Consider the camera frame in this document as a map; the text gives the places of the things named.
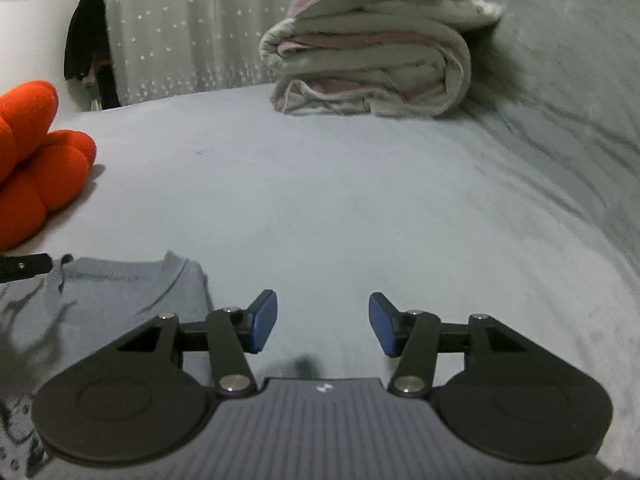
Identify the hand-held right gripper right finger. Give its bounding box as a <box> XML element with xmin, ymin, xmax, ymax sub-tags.
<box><xmin>368</xmin><ymin>291</ymin><xmax>528</xmax><ymax>398</ymax></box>

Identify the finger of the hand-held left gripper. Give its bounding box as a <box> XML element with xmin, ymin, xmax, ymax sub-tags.
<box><xmin>0</xmin><ymin>253</ymin><xmax>53</xmax><ymax>282</ymax></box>

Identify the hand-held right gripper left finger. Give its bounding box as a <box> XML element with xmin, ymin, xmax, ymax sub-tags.
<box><xmin>117</xmin><ymin>289</ymin><xmax>279</xmax><ymax>397</ymax></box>

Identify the grey knit sweater black pattern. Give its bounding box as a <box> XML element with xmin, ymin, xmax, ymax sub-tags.
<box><xmin>0</xmin><ymin>252</ymin><xmax>216</xmax><ymax>478</ymax></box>

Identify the orange pumpkin plush cushion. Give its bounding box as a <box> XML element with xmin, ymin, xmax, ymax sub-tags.
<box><xmin>0</xmin><ymin>80</ymin><xmax>97</xmax><ymax>251</ymax></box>

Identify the grey bed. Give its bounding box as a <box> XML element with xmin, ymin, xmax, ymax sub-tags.
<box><xmin>0</xmin><ymin>82</ymin><xmax>640</xmax><ymax>476</ymax></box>

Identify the black hanging garment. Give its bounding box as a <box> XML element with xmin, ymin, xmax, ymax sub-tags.
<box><xmin>64</xmin><ymin>0</ymin><xmax>121</xmax><ymax>111</ymax></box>

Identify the folded white pink quilt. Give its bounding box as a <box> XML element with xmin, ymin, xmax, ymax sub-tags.
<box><xmin>260</xmin><ymin>0</ymin><xmax>473</xmax><ymax>118</ymax></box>

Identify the grey star print curtain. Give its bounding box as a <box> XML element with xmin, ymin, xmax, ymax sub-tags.
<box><xmin>100</xmin><ymin>0</ymin><xmax>311</xmax><ymax>106</ymax></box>

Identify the grey quilted bed cover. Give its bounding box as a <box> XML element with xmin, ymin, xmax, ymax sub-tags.
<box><xmin>460</xmin><ymin>0</ymin><xmax>640</xmax><ymax>281</ymax></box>

